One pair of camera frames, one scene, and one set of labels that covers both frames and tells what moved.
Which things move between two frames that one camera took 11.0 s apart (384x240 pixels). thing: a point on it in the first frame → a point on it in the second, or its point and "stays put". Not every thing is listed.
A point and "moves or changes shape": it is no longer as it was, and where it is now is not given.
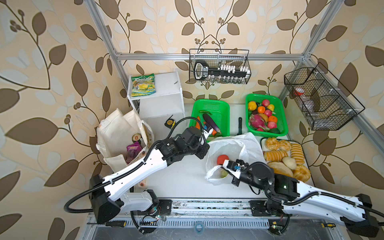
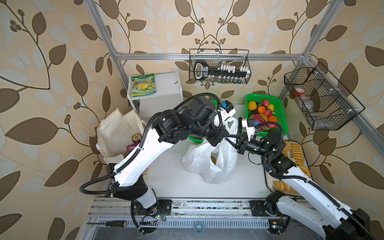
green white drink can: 136,137 stays put
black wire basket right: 326,104 stays put
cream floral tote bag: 112,137 stays put
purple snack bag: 132,151 stays put
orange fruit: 261,109 stays put
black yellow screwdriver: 112,223 stays put
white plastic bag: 245,147 moves or changes shape
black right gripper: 234,181 → 241,145
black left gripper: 205,147 → 218,133
